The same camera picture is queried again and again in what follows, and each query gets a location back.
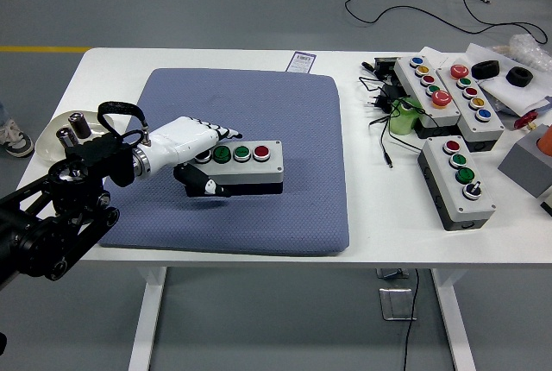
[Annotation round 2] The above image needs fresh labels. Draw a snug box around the black plug adapter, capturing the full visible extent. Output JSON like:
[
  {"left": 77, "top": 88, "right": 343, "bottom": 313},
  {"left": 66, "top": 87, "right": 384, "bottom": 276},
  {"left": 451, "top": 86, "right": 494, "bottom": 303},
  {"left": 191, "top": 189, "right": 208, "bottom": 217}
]
[{"left": 365, "top": 83, "right": 409, "bottom": 113}]

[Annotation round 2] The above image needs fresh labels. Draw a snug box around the black cord with barrel plug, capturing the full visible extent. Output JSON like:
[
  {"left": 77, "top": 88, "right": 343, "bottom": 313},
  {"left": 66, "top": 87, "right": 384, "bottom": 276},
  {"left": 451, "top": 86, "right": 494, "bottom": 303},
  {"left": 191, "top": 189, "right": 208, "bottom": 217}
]
[{"left": 368, "top": 101, "right": 426, "bottom": 169}]

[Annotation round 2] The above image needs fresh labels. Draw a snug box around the black charger block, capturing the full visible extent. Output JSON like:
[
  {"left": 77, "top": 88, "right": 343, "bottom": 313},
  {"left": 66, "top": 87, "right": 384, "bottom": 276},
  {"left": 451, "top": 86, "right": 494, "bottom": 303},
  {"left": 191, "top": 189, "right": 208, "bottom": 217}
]
[{"left": 361, "top": 57, "right": 400, "bottom": 81}]

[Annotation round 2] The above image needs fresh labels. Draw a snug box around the white shallow dish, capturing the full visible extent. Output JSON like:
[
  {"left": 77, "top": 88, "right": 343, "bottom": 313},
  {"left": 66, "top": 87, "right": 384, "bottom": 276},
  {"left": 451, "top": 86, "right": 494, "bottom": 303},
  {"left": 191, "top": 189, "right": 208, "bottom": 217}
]
[{"left": 35, "top": 110, "right": 116, "bottom": 163}]

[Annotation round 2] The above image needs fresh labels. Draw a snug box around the grey five-button box, red mushroom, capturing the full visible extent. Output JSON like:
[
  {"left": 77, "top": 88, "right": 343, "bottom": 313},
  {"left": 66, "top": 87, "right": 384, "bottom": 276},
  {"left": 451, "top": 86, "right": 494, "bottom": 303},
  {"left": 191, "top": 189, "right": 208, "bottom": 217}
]
[{"left": 436, "top": 62, "right": 506, "bottom": 154}]

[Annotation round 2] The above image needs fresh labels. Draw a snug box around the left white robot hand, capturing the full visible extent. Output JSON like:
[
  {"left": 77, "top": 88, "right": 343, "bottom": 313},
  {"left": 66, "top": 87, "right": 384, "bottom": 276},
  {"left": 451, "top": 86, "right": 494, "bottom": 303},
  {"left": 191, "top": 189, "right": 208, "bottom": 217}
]
[{"left": 144, "top": 116, "right": 243, "bottom": 199}]

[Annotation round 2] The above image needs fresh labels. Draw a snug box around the grey five-button box, yellow-ringed mushroom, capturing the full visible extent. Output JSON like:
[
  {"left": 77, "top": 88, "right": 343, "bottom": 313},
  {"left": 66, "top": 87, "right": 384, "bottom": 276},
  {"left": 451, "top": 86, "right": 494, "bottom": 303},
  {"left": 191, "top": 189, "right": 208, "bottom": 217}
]
[{"left": 393, "top": 56, "right": 462, "bottom": 137}]

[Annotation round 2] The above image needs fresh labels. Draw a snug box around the metal cylinder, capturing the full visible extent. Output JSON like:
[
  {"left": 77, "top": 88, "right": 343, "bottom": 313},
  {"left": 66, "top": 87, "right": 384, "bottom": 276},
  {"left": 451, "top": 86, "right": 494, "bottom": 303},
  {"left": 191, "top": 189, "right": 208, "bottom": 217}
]
[
  {"left": 56, "top": 127, "right": 79, "bottom": 150},
  {"left": 68, "top": 111, "right": 92, "bottom": 140}
]

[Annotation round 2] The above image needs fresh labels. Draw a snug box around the light green plastic bottle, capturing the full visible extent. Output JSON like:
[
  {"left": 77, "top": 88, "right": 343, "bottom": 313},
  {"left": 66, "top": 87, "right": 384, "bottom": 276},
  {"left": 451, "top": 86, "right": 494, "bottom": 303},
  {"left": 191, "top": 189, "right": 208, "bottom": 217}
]
[{"left": 390, "top": 97, "right": 423, "bottom": 136}]

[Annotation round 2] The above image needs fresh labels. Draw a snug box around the orange object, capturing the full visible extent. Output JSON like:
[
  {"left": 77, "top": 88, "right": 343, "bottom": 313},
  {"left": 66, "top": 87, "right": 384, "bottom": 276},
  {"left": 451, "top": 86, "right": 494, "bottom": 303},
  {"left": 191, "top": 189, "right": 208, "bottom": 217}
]
[{"left": 536, "top": 123, "right": 552, "bottom": 154}]

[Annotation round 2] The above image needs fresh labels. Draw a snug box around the black foam ring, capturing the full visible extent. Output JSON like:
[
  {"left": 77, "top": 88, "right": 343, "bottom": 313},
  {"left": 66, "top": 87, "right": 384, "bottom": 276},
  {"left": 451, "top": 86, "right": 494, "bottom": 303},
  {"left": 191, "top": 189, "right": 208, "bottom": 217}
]
[
  {"left": 505, "top": 66, "right": 535, "bottom": 87},
  {"left": 471, "top": 60, "right": 501, "bottom": 81}
]

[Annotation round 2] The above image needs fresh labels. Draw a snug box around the person's foot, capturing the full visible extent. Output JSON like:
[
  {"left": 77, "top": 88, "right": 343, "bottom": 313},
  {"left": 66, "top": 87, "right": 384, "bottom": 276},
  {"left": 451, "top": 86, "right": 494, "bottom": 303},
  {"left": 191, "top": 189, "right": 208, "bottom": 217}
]
[{"left": 0, "top": 101, "right": 35, "bottom": 159}]

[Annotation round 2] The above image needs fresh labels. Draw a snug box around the grey block box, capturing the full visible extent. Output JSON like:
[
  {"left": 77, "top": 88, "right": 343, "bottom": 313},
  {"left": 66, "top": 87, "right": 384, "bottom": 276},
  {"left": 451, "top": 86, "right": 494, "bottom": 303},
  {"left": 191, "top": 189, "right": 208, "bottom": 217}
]
[{"left": 498, "top": 123, "right": 552, "bottom": 198}]

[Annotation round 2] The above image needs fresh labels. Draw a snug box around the metal floor socket plate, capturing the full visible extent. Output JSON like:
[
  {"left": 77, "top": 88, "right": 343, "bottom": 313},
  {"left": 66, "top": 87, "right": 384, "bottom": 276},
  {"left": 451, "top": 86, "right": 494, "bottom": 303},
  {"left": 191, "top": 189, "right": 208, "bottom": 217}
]
[{"left": 379, "top": 286, "right": 418, "bottom": 322}]

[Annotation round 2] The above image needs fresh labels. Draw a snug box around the clear bubble wrap bag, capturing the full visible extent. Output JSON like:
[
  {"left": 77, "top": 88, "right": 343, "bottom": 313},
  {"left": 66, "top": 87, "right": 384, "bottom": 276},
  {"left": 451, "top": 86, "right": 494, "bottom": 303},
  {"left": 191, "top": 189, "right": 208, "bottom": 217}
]
[{"left": 508, "top": 34, "right": 552, "bottom": 72}]

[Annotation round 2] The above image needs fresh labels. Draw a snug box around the purple printed label card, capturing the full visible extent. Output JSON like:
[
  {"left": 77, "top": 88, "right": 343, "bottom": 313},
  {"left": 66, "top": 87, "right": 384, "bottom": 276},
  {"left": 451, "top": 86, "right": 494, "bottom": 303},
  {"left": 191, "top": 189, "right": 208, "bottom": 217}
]
[{"left": 287, "top": 51, "right": 317, "bottom": 73}]

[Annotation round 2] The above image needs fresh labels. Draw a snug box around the red knob part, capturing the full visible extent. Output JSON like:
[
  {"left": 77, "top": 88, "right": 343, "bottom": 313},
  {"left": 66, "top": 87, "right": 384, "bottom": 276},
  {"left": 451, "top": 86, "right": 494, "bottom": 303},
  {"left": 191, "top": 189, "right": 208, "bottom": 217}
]
[{"left": 514, "top": 111, "right": 540, "bottom": 131}]

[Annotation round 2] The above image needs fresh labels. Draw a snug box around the white table leg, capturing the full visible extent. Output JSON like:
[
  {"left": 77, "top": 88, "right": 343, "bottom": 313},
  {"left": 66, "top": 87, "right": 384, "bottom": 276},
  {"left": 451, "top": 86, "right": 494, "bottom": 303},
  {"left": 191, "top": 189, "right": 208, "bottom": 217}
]
[
  {"left": 128, "top": 266, "right": 168, "bottom": 371},
  {"left": 430, "top": 267, "right": 478, "bottom": 371}
]

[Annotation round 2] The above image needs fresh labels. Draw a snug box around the black cable under table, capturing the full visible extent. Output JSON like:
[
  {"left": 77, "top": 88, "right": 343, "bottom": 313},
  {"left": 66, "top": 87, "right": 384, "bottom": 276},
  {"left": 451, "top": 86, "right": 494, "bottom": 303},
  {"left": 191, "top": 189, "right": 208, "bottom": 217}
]
[{"left": 403, "top": 269, "right": 421, "bottom": 371}]

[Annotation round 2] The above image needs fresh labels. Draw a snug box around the white paper sheet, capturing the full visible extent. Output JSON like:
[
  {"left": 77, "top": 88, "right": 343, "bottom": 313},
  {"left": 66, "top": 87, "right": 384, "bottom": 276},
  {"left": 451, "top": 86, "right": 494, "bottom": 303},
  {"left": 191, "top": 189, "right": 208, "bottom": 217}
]
[{"left": 465, "top": 42, "right": 552, "bottom": 116}]

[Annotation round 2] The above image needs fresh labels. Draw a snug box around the blue-grey padded mat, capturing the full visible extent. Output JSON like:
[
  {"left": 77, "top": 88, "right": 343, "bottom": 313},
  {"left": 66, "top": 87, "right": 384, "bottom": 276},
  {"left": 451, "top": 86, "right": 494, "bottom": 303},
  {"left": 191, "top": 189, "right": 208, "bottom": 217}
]
[{"left": 98, "top": 67, "right": 351, "bottom": 258}]

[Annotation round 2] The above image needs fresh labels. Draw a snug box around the grey four-button control box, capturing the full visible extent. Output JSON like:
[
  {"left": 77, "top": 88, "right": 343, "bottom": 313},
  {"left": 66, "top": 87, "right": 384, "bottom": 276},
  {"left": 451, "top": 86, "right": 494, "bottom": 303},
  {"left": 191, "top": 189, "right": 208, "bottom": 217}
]
[
  {"left": 417, "top": 135, "right": 497, "bottom": 232},
  {"left": 191, "top": 140, "right": 285, "bottom": 196}
]

